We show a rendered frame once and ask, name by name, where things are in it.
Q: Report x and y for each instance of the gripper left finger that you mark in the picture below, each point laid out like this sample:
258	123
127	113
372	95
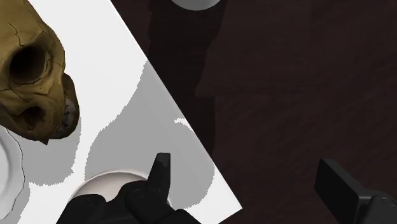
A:
155	198

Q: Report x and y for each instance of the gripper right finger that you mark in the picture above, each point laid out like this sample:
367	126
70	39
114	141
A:
341	189

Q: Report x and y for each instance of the white bowl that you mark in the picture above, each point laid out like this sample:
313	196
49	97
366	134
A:
108	186

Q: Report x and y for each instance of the white table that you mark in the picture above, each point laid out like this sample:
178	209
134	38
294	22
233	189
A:
102	62

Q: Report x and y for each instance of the white plate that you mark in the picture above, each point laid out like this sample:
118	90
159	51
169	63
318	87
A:
9	173

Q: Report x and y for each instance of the brown skull figure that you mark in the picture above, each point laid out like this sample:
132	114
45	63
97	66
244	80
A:
34	90

